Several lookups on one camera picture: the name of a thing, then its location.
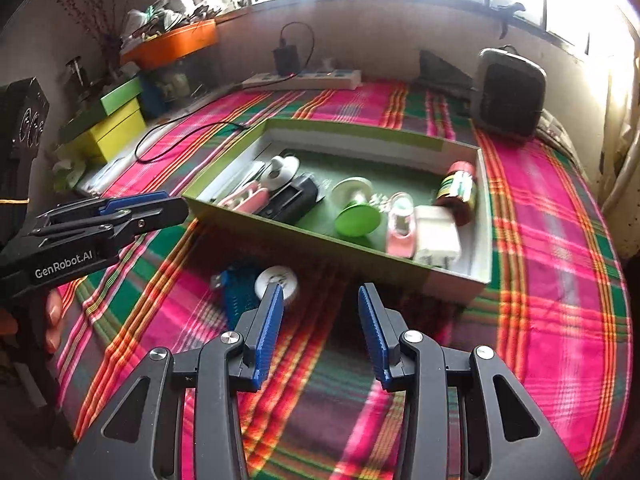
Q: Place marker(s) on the white flat packet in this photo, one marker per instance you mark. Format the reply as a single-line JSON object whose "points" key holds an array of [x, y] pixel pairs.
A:
{"points": [[105, 175]]}

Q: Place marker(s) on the person's left hand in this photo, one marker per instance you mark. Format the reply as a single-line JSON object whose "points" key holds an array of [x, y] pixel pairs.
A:
{"points": [[54, 320]]}

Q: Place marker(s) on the pile of assorted packets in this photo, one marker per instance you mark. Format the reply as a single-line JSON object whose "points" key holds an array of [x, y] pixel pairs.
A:
{"points": [[150, 17]]}

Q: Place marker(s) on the green lidded box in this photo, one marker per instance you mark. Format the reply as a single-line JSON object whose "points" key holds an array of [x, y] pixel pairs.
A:
{"points": [[120, 95]]}

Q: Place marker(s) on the patterned grey cloth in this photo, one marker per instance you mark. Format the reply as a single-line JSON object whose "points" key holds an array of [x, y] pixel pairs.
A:
{"points": [[555, 135]]}

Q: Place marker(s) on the grey fan heater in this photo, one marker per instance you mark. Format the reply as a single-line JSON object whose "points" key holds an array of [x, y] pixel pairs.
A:
{"points": [[507, 90]]}

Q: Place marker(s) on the white round tin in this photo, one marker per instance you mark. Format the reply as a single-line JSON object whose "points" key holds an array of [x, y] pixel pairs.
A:
{"points": [[282, 277]]}

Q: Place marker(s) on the blue ridged comb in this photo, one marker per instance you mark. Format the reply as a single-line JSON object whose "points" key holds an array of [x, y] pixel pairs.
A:
{"points": [[237, 295]]}

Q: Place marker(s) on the red-capped brown bottle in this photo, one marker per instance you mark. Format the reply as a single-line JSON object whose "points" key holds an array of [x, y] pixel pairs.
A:
{"points": [[455, 190]]}

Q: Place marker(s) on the black bar-shaped tool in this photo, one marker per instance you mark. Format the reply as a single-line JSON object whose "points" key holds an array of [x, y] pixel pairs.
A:
{"points": [[295, 197]]}

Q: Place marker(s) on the orange plastic tray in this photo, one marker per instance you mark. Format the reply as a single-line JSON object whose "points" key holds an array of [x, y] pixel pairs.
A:
{"points": [[175, 42]]}

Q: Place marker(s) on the yellow box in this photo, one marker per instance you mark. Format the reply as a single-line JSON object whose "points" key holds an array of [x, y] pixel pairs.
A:
{"points": [[115, 130]]}

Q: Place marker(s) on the white charger plug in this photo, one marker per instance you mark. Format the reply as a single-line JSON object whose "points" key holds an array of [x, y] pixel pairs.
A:
{"points": [[435, 232]]}

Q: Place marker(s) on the white power strip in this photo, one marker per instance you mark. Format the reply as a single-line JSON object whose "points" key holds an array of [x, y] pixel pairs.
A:
{"points": [[320, 79]]}

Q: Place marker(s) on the glass tank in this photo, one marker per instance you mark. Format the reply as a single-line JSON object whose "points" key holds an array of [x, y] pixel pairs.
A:
{"points": [[170, 85]]}

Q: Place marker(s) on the green and white spool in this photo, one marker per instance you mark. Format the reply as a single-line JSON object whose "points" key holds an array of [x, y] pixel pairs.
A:
{"points": [[357, 220]]}

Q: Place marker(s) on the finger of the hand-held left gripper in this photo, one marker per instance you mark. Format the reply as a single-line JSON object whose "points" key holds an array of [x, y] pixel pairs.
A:
{"points": [[135, 202], [160, 212]]}

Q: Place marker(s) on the pink and mint clip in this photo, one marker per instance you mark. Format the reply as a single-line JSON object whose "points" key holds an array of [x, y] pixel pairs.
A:
{"points": [[400, 242]]}

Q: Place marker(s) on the green cardboard box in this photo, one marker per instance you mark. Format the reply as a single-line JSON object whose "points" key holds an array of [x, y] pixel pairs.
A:
{"points": [[325, 245]]}

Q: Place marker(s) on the pink plaid blanket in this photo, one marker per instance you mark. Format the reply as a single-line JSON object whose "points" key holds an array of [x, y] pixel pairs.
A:
{"points": [[540, 260]]}

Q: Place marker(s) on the white suction knob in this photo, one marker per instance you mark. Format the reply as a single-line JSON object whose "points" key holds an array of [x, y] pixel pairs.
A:
{"points": [[277, 172]]}

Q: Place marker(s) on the dried twig bouquet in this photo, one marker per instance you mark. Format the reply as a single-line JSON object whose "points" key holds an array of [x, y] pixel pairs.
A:
{"points": [[100, 35]]}

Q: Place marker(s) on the cream patterned curtain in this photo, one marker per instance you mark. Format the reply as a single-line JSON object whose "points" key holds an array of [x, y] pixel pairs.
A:
{"points": [[622, 160]]}

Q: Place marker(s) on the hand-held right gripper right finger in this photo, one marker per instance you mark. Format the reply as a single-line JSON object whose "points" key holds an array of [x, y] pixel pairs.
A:
{"points": [[375, 330]]}

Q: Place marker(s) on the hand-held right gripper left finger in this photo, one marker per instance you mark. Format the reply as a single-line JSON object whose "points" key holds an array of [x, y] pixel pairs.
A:
{"points": [[267, 325]]}

